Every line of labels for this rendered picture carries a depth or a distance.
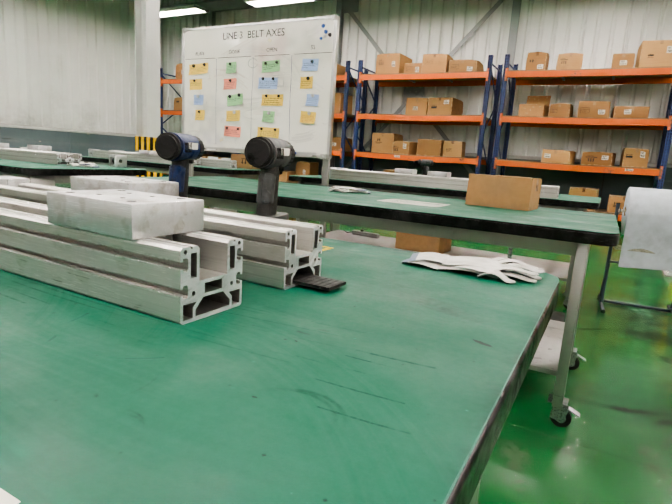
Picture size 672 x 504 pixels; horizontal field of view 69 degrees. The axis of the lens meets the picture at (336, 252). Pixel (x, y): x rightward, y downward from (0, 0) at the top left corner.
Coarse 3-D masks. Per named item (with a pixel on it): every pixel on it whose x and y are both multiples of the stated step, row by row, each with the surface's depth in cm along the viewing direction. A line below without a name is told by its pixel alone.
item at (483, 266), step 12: (432, 252) 97; (432, 264) 90; (444, 264) 89; (456, 264) 88; (468, 264) 87; (480, 264) 87; (492, 264) 88; (504, 264) 88; (516, 264) 87; (480, 276) 85; (492, 276) 85; (504, 276) 83; (516, 276) 84; (528, 276) 86
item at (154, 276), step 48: (0, 240) 69; (48, 240) 64; (96, 240) 59; (144, 240) 55; (192, 240) 61; (240, 240) 60; (96, 288) 60; (144, 288) 55; (192, 288) 54; (240, 288) 61
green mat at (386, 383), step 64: (320, 256) 95; (384, 256) 99; (0, 320) 51; (64, 320) 53; (128, 320) 54; (256, 320) 57; (320, 320) 58; (384, 320) 59; (448, 320) 61; (512, 320) 63; (0, 384) 38; (64, 384) 39; (128, 384) 40; (192, 384) 40; (256, 384) 41; (320, 384) 42; (384, 384) 42; (448, 384) 43; (0, 448) 30; (64, 448) 31; (128, 448) 31; (192, 448) 32; (256, 448) 32; (320, 448) 33; (384, 448) 33; (448, 448) 34
